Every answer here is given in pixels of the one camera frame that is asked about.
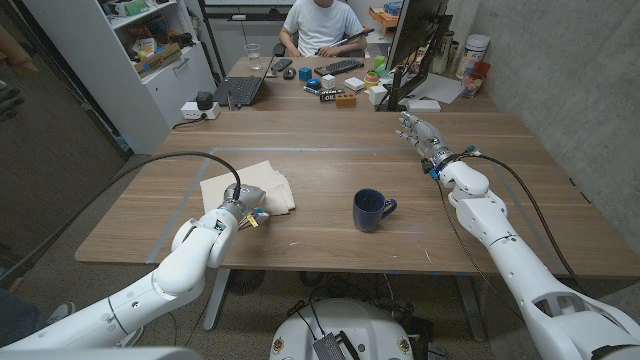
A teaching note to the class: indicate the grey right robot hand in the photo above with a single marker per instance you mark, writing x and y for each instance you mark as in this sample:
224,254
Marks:
427,137

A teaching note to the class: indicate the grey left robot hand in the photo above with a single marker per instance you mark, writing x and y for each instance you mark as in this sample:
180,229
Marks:
245,196

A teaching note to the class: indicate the beige cloth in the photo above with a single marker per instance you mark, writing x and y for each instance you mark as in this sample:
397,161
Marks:
260,182

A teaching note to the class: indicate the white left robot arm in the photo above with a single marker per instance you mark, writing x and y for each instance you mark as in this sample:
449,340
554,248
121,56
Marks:
185,270

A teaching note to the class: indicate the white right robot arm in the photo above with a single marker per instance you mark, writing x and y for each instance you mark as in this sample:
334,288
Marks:
510,260

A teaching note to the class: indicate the dark blue mug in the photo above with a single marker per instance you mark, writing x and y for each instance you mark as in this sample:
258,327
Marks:
367,212

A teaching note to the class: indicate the long flat white box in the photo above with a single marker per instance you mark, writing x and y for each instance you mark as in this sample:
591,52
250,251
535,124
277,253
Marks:
424,105

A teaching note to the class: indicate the white paper sheet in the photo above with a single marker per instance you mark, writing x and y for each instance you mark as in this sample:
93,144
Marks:
440,89

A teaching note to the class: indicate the large white cube box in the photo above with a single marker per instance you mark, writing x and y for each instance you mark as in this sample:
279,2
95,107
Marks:
378,94

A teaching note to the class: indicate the colourful stacking rings toy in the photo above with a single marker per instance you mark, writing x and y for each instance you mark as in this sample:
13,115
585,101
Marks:
371,80

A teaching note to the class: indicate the black round fan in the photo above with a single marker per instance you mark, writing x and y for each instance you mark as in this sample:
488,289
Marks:
246,281

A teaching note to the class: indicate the green cup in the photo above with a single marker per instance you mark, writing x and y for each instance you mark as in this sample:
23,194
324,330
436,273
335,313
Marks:
381,65

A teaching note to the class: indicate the orange wooden block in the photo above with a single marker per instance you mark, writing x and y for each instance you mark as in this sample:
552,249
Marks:
345,100

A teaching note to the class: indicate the white canister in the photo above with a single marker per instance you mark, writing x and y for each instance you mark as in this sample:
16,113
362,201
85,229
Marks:
471,55

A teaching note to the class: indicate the white power strip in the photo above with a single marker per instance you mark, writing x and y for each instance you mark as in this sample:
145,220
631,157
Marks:
189,111

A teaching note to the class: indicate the black power adapter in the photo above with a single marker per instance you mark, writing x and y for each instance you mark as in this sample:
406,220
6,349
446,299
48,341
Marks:
204,100

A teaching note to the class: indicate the black box with white letters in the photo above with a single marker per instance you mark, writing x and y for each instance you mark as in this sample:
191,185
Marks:
330,96

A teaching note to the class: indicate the black laptop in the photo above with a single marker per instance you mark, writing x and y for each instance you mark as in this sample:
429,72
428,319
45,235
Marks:
242,90

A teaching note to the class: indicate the black computer monitor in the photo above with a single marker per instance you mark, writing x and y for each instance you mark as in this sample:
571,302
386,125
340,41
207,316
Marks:
415,30

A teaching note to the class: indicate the grey table leg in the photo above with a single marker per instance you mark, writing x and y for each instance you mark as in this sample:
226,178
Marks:
216,305
470,310

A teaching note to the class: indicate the black keyboard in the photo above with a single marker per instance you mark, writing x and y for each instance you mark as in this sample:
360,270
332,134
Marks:
339,66

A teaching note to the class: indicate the small white cube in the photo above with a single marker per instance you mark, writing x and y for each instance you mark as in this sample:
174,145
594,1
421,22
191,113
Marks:
328,81

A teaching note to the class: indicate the blue white marker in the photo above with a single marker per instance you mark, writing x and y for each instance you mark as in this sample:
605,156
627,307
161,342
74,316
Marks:
311,90

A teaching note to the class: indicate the blue round object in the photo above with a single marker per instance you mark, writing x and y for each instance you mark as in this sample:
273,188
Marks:
314,83

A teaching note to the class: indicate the black stick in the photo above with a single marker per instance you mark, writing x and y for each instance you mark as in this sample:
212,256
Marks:
350,38

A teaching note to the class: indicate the orange tray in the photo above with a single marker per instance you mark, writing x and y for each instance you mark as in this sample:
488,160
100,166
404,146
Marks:
382,16

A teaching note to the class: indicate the black computer mouse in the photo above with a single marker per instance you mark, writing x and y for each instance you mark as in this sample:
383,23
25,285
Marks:
289,73

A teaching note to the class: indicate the blue cube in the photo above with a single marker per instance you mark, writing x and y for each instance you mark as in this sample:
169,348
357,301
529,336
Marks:
305,74

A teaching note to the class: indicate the black smartphone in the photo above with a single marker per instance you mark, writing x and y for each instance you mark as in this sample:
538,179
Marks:
281,64

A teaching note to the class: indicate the clear drinking glass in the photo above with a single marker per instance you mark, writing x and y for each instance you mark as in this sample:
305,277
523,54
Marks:
253,57

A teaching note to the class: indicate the person in white T-shirt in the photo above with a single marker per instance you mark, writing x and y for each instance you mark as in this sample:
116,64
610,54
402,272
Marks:
320,25

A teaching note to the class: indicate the white shelf cabinet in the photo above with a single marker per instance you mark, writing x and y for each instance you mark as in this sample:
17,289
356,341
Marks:
120,95

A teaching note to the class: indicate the cardboard box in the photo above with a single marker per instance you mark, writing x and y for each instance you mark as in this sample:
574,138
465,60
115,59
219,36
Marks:
159,59

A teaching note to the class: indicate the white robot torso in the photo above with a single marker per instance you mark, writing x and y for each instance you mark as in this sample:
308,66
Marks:
360,325

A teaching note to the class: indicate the white jar yellow label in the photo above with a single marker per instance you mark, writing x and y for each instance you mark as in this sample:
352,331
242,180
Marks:
147,46

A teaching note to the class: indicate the grey white sneaker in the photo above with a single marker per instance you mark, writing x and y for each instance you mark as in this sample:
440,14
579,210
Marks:
131,337
62,312

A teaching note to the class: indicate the green box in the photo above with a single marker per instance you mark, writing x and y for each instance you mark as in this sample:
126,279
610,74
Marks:
136,7

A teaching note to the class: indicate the person's leg blue jeans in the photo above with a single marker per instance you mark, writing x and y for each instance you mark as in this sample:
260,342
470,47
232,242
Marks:
20,317

